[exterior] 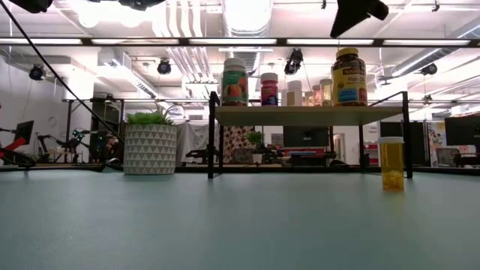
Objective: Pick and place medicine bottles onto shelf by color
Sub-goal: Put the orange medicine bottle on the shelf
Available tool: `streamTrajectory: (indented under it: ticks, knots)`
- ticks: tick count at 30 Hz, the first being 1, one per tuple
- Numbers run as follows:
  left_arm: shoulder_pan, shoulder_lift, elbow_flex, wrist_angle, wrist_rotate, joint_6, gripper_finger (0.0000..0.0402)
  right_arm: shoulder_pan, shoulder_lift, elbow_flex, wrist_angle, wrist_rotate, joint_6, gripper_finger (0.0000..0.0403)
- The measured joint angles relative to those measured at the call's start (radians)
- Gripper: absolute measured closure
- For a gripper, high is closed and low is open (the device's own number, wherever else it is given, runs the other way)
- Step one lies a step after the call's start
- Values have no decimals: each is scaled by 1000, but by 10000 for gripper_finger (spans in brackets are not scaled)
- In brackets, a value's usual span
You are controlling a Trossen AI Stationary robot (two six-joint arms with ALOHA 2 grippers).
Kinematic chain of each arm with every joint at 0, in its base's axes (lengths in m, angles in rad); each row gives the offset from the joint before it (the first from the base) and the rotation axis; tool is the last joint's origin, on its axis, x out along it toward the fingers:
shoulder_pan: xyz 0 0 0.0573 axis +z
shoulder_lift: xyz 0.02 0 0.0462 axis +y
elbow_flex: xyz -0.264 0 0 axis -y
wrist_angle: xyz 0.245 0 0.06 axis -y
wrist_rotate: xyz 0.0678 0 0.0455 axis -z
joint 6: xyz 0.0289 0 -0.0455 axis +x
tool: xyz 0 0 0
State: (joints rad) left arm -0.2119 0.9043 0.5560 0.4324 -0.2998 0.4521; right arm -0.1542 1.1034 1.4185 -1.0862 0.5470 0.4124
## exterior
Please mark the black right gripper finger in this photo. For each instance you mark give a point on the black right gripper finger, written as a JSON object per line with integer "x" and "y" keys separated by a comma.
{"x": 347, "y": 20}

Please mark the brown fish oil bottle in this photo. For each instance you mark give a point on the brown fish oil bottle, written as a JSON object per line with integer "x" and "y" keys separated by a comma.
{"x": 348, "y": 82}

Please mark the yellow-green pill vial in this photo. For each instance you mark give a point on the yellow-green pill vial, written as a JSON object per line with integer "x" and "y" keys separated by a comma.
{"x": 326, "y": 93}

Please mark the pink pill vial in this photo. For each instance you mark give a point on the pink pill vial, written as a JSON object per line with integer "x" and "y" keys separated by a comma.
{"x": 317, "y": 95}

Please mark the pale yellow pill vial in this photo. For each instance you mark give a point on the pale yellow pill vial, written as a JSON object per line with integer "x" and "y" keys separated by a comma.
{"x": 308, "y": 99}

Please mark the white bottle with yellow label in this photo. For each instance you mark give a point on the white bottle with yellow label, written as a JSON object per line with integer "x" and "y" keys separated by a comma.
{"x": 294, "y": 93}

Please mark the pink-label medicine bottle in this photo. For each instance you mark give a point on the pink-label medicine bottle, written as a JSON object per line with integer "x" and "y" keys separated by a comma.
{"x": 269, "y": 93}

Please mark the orange-label gummy bottle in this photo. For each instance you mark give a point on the orange-label gummy bottle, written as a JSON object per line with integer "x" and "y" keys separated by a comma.
{"x": 235, "y": 86}

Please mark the amber pill vial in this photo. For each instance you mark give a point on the amber pill vial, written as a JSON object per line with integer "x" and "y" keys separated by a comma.
{"x": 392, "y": 168}

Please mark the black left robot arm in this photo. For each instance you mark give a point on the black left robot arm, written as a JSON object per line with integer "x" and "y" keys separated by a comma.
{"x": 32, "y": 4}

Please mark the wooden shelf with black legs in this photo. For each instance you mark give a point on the wooden shelf with black legs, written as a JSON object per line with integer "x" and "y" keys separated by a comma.
{"x": 311, "y": 115}

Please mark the black overhead light bar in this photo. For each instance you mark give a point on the black overhead light bar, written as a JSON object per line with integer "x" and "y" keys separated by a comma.
{"x": 183, "y": 41}

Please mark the black monitor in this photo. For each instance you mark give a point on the black monitor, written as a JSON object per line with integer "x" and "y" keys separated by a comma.
{"x": 305, "y": 137}
{"x": 463, "y": 131}
{"x": 23, "y": 131}

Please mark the black shelving rack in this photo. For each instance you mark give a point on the black shelving rack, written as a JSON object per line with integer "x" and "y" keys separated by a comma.
{"x": 107, "y": 123}

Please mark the red background box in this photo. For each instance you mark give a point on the red background box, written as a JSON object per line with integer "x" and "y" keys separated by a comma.
{"x": 300, "y": 151}

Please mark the grey draped cloth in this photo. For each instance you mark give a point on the grey draped cloth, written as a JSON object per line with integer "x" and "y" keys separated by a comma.
{"x": 191, "y": 135}

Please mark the black cabinet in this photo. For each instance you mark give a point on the black cabinet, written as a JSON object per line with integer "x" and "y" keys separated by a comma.
{"x": 416, "y": 144}

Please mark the succulent in white patterned pot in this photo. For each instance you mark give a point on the succulent in white patterned pot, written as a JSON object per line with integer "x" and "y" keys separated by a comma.
{"x": 150, "y": 150}

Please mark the colourful poster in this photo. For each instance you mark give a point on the colourful poster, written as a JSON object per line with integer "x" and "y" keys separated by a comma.
{"x": 437, "y": 138}

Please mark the small background potted plant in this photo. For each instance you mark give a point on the small background potted plant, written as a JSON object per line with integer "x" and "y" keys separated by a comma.
{"x": 256, "y": 138}

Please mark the red-dotted patterned panel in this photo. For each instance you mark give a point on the red-dotted patterned panel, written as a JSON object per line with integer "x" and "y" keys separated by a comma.
{"x": 240, "y": 140}

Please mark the grey office chair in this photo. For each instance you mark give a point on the grey office chair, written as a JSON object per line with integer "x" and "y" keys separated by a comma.
{"x": 446, "y": 155}

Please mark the red bar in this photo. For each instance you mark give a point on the red bar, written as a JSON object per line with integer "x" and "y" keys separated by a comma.
{"x": 13, "y": 144}

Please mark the green table mat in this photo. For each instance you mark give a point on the green table mat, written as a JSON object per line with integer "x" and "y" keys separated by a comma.
{"x": 262, "y": 232}

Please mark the black ceiling camera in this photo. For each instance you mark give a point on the black ceiling camera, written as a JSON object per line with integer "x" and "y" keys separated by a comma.
{"x": 293, "y": 62}
{"x": 428, "y": 69}
{"x": 37, "y": 72}
{"x": 164, "y": 66}

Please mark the black table frame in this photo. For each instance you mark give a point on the black table frame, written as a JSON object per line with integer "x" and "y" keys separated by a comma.
{"x": 307, "y": 169}

